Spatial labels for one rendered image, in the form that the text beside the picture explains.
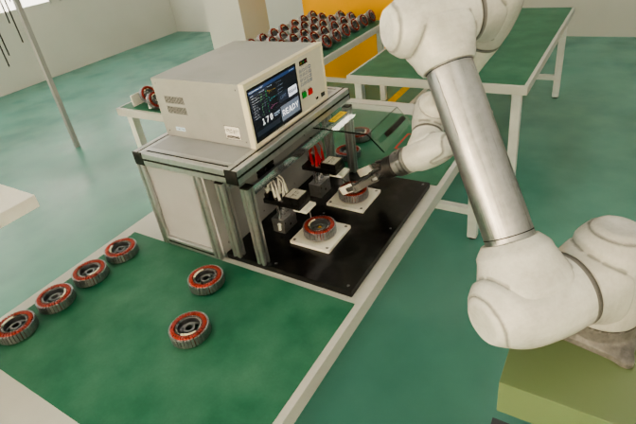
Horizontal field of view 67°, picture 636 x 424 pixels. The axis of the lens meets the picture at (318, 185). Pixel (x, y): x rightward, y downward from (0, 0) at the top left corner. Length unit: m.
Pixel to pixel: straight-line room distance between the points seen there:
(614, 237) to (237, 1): 4.77
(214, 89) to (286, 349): 0.76
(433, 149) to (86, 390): 1.15
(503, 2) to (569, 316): 0.63
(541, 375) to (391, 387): 1.08
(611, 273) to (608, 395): 0.24
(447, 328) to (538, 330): 1.38
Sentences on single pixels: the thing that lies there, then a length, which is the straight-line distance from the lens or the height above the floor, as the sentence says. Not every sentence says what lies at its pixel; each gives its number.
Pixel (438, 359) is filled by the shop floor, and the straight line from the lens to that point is 2.25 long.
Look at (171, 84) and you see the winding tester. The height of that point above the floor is 1.30.
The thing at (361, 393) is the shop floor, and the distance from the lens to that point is 2.15.
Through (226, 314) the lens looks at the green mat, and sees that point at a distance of 1.46.
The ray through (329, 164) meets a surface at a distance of 1.74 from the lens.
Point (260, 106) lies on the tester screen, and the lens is 1.47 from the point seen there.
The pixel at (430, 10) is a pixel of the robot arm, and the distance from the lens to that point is 1.03.
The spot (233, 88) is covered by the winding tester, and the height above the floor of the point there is 1.31.
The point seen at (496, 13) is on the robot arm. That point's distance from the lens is 1.12.
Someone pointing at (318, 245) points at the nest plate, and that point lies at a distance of 1.57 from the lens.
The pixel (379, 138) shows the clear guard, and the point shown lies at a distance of 1.62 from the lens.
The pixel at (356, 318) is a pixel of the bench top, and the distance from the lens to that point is 1.39.
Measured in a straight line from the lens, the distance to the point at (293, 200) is 1.56.
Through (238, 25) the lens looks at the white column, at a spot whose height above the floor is 0.71.
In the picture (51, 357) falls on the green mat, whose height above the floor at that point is 0.75.
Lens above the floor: 1.73
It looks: 30 degrees down
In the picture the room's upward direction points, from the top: 8 degrees counter-clockwise
